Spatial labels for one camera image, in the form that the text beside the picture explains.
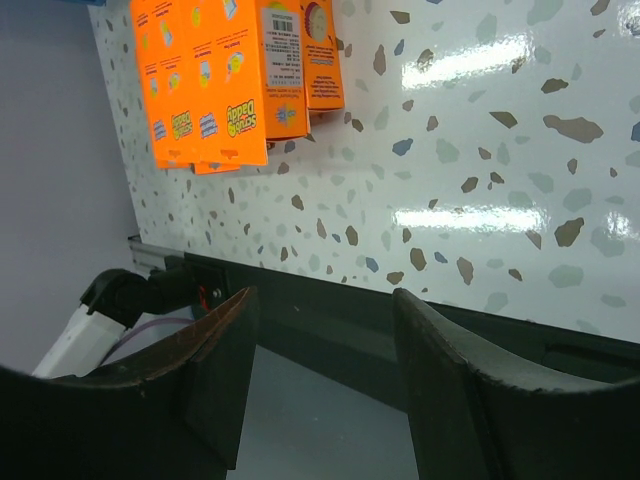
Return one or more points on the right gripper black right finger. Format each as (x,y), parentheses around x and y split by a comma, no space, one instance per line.
(478,411)

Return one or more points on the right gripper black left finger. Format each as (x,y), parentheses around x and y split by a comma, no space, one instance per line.
(173,410)

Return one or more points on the orange sponge box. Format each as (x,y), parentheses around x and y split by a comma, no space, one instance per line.
(226,100)
(163,34)
(321,66)
(283,86)

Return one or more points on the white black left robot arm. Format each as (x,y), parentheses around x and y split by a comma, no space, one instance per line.
(119,305)

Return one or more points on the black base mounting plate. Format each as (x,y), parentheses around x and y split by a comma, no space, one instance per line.
(350,335)

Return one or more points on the orange sponge box bottom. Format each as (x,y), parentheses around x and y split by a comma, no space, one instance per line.
(321,66)

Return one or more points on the aluminium frame rail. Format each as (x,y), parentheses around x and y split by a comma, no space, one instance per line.
(150,258)

